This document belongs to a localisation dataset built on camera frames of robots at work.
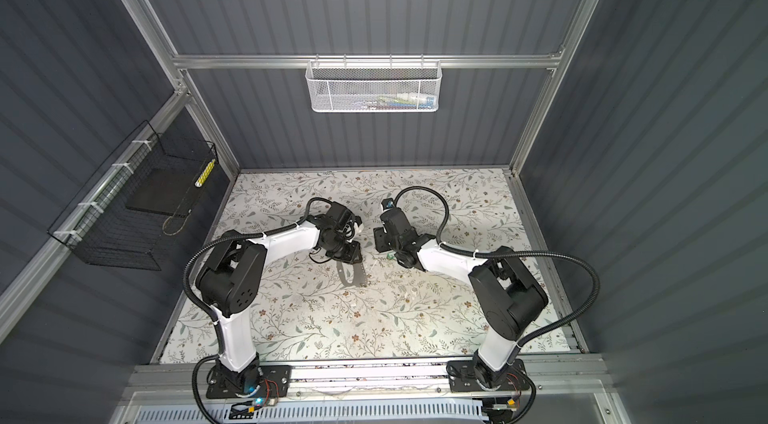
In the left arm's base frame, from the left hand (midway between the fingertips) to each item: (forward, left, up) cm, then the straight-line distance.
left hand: (359, 258), depth 95 cm
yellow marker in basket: (+14, +40, +27) cm, 51 cm away
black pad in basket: (+6, +47, +28) cm, 55 cm away
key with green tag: (0, -10, 0) cm, 10 cm away
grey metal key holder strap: (-5, 0, -2) cm, 6 cm away
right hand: (+4, -8, +8) cm, 12 cm away
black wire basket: (-1, +54, +27) cm, 61 cm away
